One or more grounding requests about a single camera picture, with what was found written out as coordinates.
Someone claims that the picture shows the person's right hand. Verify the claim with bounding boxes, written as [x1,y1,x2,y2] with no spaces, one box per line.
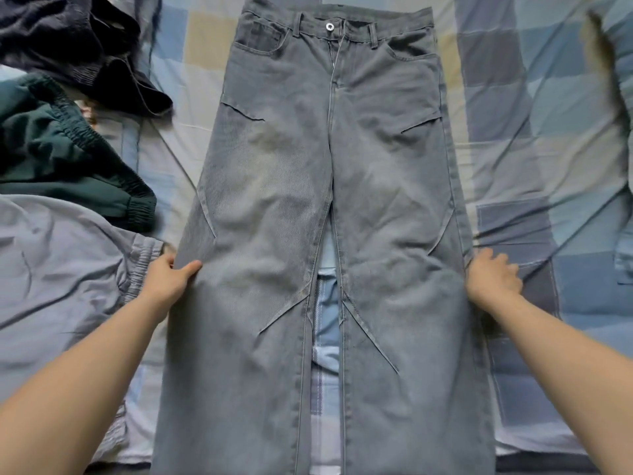
[465,247,525,313]

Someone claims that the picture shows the person's left hand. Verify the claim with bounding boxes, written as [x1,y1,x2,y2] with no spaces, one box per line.
[135,252,203,324]

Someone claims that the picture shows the grey-blue denim jeans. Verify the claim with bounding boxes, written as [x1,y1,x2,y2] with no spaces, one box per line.
[150,0,497,475]

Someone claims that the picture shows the person's right forearm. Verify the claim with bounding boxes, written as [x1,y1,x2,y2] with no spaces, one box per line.
[476,293,633,475]

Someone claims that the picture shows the person's left forearm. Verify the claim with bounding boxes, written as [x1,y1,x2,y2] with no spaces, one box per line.
[0,294,168,475]

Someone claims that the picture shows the blue checked bed sheet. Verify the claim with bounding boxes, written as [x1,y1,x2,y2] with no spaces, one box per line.
[0,0,633,475]

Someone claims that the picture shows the light grey elastic-waist garment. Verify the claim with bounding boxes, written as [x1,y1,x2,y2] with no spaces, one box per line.
[0,194,165,464]

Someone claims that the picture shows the dark green elastic-waist trousers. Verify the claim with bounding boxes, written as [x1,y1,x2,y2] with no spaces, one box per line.
[0,74,158,232]

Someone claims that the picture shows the blue checked pillow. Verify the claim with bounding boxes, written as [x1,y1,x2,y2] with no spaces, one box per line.
[583,0,633,275]

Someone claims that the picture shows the dark navy garment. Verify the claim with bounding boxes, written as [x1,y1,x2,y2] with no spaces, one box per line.
[0,0,174,118]

